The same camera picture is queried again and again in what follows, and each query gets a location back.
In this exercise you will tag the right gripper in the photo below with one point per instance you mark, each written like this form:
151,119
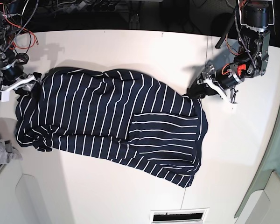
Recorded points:
14,78

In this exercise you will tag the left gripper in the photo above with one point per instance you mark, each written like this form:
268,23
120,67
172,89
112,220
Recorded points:
220,82

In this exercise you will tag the navy white striped t-shirt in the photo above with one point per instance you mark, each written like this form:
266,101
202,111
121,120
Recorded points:
123,116

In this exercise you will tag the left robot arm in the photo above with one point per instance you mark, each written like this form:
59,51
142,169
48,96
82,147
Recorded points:
247,38

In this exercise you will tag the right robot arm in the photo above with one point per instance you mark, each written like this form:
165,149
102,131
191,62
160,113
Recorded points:
14,18

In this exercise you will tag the grey clothes pile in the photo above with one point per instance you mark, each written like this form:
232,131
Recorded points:
8,152

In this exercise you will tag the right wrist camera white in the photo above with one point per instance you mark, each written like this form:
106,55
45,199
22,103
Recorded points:
4,96

